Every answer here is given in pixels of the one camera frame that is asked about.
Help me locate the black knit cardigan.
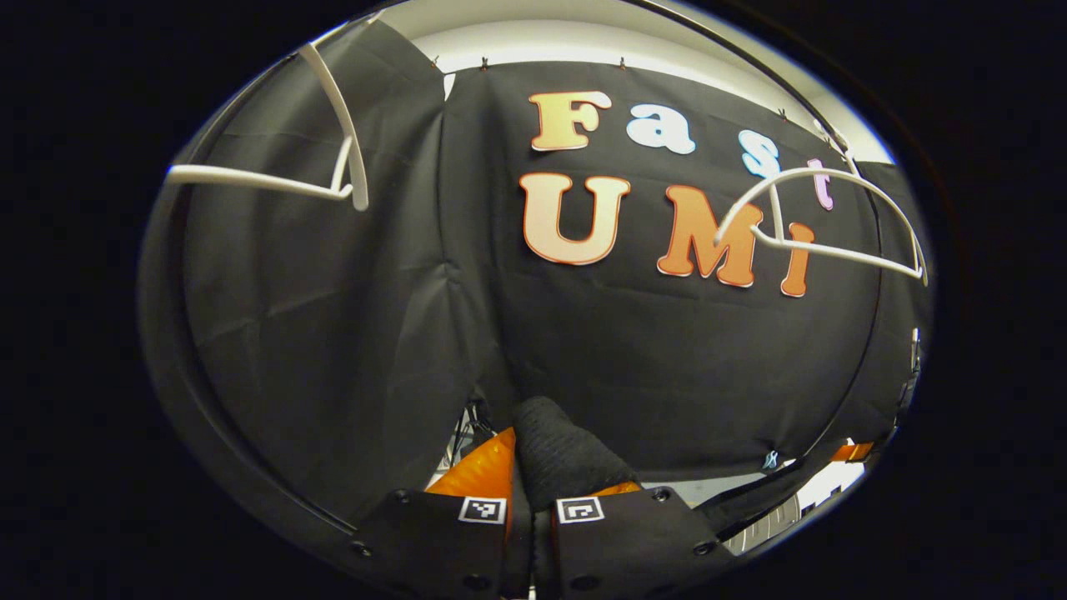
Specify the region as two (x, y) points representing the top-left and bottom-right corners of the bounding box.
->
(511, 396), (644, 534)

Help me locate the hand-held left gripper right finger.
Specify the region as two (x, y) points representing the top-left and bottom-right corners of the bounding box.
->
(533, 480), (740, 600)

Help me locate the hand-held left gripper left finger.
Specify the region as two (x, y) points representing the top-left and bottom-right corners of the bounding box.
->
(348, 427), (532, 600)

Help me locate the white plastic hanger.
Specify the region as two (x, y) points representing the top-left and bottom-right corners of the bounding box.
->
(165, 42), (370, 213)
(714, 125), (929, 287)

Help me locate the black backdrop cloth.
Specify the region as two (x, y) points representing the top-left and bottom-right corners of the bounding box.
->
(138, 17), (934, 543)

